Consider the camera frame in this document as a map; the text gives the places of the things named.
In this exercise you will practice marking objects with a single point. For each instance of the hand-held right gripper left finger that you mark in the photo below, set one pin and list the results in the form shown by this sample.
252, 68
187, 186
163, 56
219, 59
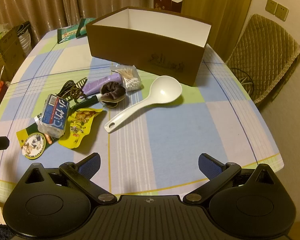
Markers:
89, 166

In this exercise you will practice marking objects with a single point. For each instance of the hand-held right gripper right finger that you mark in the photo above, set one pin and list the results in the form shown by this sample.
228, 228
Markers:
210, 166

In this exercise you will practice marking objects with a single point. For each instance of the green carded ointment jar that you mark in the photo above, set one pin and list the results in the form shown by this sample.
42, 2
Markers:
32, 145

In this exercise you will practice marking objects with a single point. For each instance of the yellow snack packet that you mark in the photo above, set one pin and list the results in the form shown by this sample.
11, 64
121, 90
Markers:
82, 125

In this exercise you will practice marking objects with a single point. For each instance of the blue label tissue pack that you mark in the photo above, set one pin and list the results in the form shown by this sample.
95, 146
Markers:
52, 115

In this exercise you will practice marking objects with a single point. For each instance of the dark brown velvet scrunchie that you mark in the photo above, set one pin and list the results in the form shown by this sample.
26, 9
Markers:
112, 91

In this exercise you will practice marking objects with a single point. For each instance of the bronze hair claw clip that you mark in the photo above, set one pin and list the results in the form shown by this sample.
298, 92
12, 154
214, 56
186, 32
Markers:
79, 86

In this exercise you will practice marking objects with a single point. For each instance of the purple plastic bottle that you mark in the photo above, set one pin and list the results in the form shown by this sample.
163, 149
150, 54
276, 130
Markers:
97, 85

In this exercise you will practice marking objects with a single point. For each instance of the clear cotton swab pack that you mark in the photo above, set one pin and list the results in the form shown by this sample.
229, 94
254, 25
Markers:
132, 78

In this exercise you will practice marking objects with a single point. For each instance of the brown cardboard box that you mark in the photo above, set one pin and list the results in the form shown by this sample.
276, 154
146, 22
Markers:
140, 47

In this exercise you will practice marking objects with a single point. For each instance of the brown cardboard carton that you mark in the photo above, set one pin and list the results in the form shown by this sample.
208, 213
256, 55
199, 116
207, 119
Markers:
7, 52

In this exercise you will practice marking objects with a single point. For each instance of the quilted chair back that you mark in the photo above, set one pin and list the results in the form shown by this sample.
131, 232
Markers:
262, 52

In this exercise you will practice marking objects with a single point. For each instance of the green rice bag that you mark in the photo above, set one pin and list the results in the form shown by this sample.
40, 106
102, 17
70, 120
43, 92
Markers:
68, 33
86, 26

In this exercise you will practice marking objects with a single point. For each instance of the beige curtain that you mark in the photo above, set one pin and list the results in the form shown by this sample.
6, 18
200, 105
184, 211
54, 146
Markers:
52, 2

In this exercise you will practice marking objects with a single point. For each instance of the red gift bag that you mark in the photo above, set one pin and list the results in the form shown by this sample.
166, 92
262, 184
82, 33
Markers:
163, 2

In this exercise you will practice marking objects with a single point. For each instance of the beige wall socket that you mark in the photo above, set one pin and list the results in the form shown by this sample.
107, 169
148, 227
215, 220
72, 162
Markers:
271, 6
282, 12

